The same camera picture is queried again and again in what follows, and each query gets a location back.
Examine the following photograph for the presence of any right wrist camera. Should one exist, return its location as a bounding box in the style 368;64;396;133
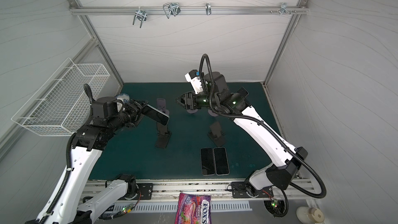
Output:
185;69;204;94

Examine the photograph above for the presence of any landscape phone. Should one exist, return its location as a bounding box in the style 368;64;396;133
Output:
142;105;170;125

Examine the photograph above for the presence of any blue white bowl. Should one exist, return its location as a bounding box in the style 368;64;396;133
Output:
116;93;130;104

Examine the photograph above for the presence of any round stand of middle phone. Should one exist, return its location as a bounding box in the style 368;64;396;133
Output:
187;110;199;114

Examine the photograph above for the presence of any Fox's candy bag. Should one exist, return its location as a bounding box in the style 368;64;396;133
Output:
175;193;211;224

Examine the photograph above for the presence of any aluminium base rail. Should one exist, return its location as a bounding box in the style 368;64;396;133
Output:
79;178;315;203

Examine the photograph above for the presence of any round stand far left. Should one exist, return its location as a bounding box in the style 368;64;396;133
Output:
157;98;170;115

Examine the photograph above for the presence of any metal clamp middle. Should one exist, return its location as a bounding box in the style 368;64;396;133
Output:
163;3;181;19

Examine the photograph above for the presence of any purple phone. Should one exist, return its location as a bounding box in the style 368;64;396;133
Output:
200;148;216;176

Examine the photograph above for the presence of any aluminium crossbar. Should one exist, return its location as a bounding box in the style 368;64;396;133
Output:
69;5;309;16

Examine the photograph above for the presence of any metal clamp small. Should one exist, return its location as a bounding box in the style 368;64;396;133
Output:
205;3;211;16

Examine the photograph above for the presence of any tilted far right phone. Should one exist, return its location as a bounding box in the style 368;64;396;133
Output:
237;87;249;98

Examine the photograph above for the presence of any round stand of upright phone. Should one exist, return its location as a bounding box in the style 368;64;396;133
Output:
208;110;218;117

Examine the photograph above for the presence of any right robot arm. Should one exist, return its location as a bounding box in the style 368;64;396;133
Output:
176;54;326;199

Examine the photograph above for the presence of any white-edged phone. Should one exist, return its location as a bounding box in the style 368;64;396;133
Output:
214;147;230;175

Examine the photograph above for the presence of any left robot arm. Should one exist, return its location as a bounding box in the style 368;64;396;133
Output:
28;84;148;224

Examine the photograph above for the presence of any black stand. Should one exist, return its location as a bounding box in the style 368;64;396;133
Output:
155;123;172;149
207;121;226;147

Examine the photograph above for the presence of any white round container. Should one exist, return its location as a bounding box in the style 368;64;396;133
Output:
296;206;325;224

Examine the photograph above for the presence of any white wire basket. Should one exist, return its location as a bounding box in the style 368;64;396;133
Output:
11;58;110;136

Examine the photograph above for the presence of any metal clamp right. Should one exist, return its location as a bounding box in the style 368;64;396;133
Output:
269;3;297;16

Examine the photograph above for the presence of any metal clamp left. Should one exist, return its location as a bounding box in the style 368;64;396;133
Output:
132;8;147;28

